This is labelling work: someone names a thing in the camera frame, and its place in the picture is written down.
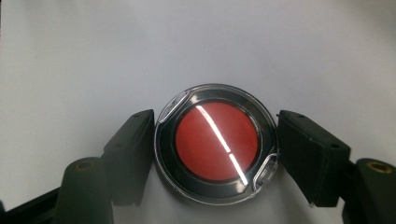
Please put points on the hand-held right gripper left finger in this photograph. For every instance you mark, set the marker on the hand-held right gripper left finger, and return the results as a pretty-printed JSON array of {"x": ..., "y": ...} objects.
[{"x": 130, "y": 155}]

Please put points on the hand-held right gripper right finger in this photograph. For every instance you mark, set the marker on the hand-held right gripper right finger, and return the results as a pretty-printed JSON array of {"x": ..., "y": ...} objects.
[{"x": 311, "y": 158}]

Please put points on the round red and black case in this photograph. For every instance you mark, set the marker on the round red and black case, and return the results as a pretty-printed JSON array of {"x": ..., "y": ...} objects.
[{"x": 205, "y": 146}]

